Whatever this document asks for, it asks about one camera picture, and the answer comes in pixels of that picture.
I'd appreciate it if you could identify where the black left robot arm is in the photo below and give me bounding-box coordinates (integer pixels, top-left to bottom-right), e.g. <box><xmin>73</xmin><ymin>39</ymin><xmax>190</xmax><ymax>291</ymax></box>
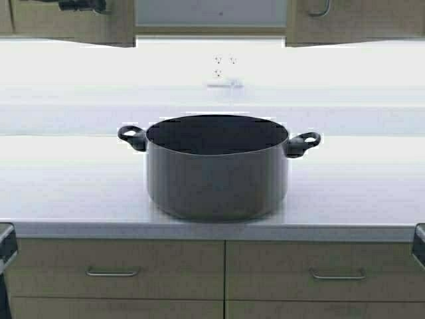
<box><xmin>58</xmin><ymin>0</ymin><xmax>106</xmax><ymax>13</ymax></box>

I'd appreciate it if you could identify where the grey steel cooking pot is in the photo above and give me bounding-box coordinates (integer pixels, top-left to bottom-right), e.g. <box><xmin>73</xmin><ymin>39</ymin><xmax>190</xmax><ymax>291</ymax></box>
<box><xmin>117</xmin><ymin>114</ymin><xmax>321</xmax><ymax>221</ymax></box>

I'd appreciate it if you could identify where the left beige drawer front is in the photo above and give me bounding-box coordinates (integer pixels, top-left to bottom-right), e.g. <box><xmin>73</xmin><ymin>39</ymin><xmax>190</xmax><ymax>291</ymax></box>
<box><xmin>6</xmin><ymin>239</ymin><xmax>224</xmax><ymax>300</ymax></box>

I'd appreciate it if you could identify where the cabinet door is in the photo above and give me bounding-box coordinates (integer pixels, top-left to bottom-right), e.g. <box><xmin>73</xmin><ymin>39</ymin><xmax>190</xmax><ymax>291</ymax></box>
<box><xmin>286</xmin><ymin>0</ymin><xmax>424</xmax><ymax>47</ymax></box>
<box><xmin>11</xmin><ymin>298</ymin><xmax>224</xmax><ymax>318</ymax></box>
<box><xmin>7</xmin><ymin>1</ymin><xmax>135</xmax><ymax>48</ymax></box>
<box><xmin>0</xmin><ymin>0</ymin><xmax>14</xmax><ymax>36</ymax></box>
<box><xmin>225</xmin><ymin>301</ymin><xmax>424</xmax><ymax>318</ymax></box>

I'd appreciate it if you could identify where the beige drawer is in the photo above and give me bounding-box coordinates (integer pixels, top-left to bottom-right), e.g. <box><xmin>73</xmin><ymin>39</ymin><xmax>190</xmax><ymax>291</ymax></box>
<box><xmin>6</xmin><ymin>239</ymin><xmax>224</xmax><ymax>300</ymax></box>
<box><xmin>226</xmin><ymin>241</ymin><xmax>424</xmax><ymax>302</ymax></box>

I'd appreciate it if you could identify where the right metal robot base bracket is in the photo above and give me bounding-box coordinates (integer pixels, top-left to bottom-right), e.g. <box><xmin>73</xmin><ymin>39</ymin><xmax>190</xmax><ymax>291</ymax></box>
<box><xmin>412</xmin><ymin>223</ymin><xmax>425</xmax><ymax>268</ymax></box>

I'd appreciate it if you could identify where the left metal robot base bracket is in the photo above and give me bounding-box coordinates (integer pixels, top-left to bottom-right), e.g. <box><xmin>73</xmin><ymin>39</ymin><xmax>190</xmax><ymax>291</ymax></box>
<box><xmin>0</xmin><ymin>223</ymin><xmax>19</xmax><ymax>274</ymax></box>

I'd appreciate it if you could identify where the white wall power outlet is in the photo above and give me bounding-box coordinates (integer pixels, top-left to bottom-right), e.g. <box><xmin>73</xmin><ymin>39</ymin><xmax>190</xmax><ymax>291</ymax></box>
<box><xmin>212</xmin><ymin>54</ymin><xmax>239</xmax><ymax>80</ymax></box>

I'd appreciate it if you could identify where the right beige drawer front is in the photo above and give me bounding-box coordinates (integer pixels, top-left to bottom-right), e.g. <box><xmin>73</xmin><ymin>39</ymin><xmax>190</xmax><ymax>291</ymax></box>
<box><xmin>226</xmin><ymin>241</ymin><xmax>424</xmax><ymax>302</ymax></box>

